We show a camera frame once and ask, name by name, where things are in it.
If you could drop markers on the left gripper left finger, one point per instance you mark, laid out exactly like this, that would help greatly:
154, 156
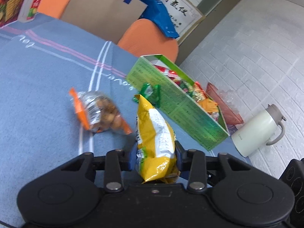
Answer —
120, 163

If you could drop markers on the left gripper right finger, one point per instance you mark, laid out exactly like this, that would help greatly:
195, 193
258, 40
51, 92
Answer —
193, 162

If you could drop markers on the yellow green chips packet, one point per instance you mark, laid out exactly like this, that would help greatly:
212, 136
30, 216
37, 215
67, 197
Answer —
156, 158

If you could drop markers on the clear orange nut packet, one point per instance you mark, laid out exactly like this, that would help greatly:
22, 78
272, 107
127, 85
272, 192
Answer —
97, 113

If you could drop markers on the orange snack packet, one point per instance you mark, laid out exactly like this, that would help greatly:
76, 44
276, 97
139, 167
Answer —
209, 105

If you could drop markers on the small green candy packet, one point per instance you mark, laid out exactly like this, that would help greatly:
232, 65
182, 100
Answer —
149, 96

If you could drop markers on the red spicy bean packet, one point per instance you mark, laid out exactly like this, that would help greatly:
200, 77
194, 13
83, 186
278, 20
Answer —
198, 93

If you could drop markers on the pink plastic bowl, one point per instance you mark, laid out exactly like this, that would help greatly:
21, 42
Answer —
230, 117

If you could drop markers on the green cardboard box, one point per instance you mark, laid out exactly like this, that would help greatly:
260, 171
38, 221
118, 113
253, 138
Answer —
176, 104

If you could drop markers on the green pea snack packet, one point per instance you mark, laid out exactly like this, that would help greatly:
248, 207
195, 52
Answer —
186, 87

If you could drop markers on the clear plastic bag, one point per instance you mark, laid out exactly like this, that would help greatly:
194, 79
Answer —
230, 99

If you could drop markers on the red white snack packet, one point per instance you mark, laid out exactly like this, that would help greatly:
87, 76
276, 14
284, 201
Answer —
167, 72

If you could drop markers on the right orange chair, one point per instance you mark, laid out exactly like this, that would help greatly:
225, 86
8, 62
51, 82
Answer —
143, 37

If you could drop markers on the blue tablecloth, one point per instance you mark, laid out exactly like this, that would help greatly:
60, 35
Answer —
40, 62

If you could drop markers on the framed calligraphy poster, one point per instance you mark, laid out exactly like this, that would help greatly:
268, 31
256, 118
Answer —
184, 16

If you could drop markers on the brown paper bag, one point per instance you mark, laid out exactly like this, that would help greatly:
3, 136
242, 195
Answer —
108, 19

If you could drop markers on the blue fabric bag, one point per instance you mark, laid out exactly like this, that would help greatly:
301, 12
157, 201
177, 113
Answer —
158, 14

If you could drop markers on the red white juice carton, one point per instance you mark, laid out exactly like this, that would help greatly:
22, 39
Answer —
28, 10

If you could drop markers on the red cracker box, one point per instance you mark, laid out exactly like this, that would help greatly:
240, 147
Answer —
10, 2

